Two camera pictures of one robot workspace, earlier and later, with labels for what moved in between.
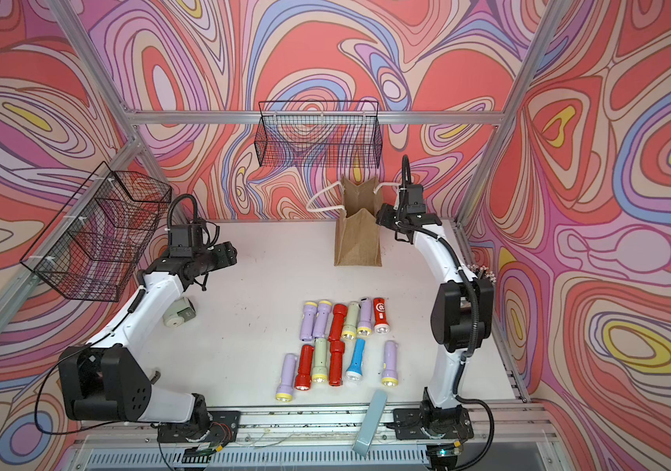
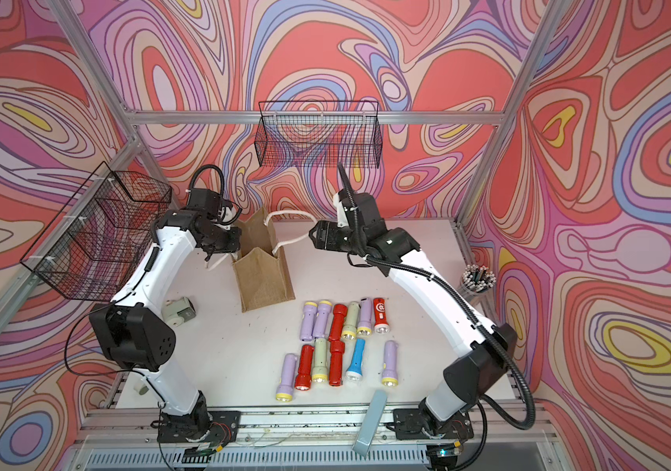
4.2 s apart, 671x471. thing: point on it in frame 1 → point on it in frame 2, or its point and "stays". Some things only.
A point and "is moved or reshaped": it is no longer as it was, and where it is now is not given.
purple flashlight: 364,327 stays
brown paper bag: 357,233 is moved or reshaped
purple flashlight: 389,373 stays
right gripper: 383,215 → 326,232
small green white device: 179,311 stays
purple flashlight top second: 322,317 stays
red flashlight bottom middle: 336,350 stays
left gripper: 226,255 → 234,242
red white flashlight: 382,325 stays
